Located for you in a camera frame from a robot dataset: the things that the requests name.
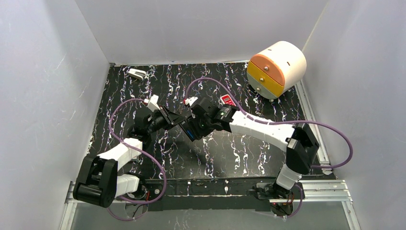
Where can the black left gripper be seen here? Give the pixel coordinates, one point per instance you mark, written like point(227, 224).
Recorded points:
point(165, 117)

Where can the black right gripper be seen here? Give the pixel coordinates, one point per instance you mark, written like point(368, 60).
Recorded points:
point(193, 127)

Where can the blue battery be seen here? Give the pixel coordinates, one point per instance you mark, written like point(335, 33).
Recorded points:
point(190, 134)

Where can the white remote control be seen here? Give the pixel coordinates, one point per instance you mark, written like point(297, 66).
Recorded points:
point(226, 99)

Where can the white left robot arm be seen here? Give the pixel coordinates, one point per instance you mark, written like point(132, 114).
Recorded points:
point(98, 182)

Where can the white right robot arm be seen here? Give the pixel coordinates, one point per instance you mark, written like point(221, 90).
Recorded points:
point(296, 140)

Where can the round orange drawer cabinet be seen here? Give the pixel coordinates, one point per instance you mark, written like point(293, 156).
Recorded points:
point(276, 69)

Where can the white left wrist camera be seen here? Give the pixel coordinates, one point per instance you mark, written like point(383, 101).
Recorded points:
point(152, 103)

